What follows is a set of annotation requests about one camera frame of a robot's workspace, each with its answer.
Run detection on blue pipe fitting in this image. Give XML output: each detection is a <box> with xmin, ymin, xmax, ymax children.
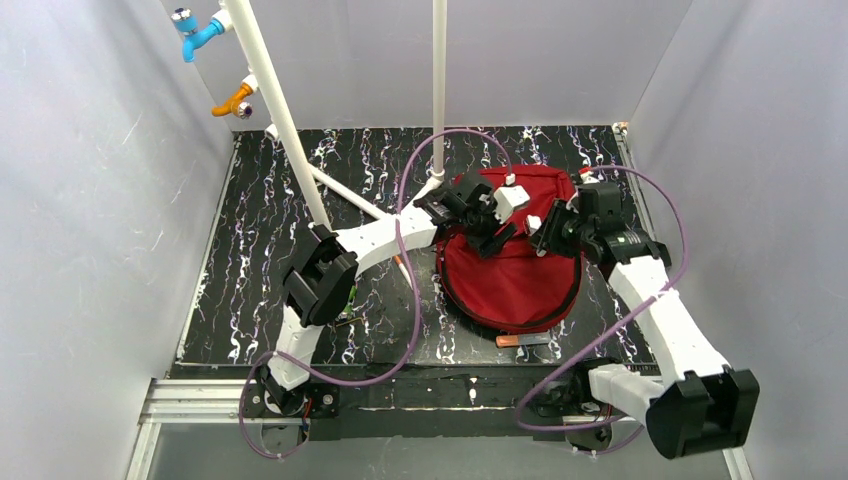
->
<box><xmin>170</xmin><ymin>7</ymin><xmax>233</xmax><ymax>63</ymax></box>

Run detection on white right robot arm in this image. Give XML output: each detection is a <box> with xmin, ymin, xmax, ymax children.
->
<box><xmin>525</xmin><ymin>182</ymin><xmax>760</xmax><ymax>459</ymax></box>

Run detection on white PVC pipe frame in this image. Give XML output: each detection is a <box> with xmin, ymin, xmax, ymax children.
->
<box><xmin>225</xmin><ymin>0</ymin><xmax>448</xmax><ymax>230</ymax></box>

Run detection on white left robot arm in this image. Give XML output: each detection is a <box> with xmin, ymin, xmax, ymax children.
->
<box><xmin>255</xmin><ymin>172</ymin><xmax>530</xmax><ymax>417</ymax></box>

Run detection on red student backpack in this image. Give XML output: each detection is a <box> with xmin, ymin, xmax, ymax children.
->
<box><xmin>433</xmin><ymin>164</ymin><xmax>654</xmax><ymax>335</ymax></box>

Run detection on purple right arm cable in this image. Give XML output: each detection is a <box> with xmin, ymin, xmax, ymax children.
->
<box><xmin>513</xmin><ymin>165</ymin><xmax>690</xmax><ymax>458</ymax></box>

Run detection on orange capped grey marker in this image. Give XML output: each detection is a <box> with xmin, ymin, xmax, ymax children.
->
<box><xmin>495</xmin><ymin>332</ymin><xmax>551</xmax><ymax>348</ymax></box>

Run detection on orange tipped white pen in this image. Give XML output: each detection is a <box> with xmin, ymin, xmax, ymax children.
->
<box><xmin>393</xmin><ymin>255</ymin><xmax>412</xmax><ymax>286</ymax></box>

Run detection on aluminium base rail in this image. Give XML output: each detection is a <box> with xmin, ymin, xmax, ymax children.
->
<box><xmin>125</xmin><ymin>119</ymin><xmax>737</xmax><ymax>480</ymax></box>

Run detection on orange pipe fitting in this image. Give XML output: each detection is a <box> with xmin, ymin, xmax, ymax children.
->
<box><xmin>210</xmin><ymin>82</ymin><xmax>254</xmax><ymax>120</ymax></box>

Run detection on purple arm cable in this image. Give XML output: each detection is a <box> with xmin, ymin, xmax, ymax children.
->
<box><xmin>237</xmin><ymin>128</ymin><xmax>517</xmax><ymax>462</ymax></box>
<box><xmin>513</xmin><ymin>165</ymin><xmax>690</xmax><ymax>458</ymax></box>

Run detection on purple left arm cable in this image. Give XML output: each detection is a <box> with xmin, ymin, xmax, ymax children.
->
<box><xmin>237</xmin><ymin>128</ymin><xmax>517</xmax><ymax>462</ymax></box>

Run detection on green pipe clamp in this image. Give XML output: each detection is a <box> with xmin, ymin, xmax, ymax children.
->
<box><xmin>346</xmin><ymin>282</ymin><xmax>358</xmax><ymax>312</ymax></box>

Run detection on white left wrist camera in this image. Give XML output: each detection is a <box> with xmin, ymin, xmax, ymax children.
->
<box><xmin>493</xmin><ymin>173</ymin><xmax>530</xmax><ymax>224</ymax></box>

